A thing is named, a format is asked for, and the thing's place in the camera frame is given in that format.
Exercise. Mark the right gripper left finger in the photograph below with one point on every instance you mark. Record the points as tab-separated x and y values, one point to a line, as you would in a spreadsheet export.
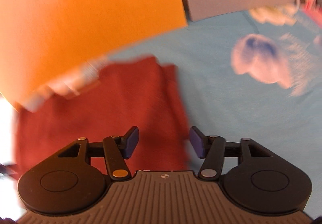
115	150

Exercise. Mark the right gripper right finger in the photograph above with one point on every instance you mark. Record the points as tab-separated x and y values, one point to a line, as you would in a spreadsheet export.
213	149

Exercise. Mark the dark red knit sweater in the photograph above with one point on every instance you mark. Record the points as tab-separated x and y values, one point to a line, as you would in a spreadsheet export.
143	93

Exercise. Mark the blue floral bed sheet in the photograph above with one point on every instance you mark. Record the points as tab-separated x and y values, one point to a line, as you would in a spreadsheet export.
243	76

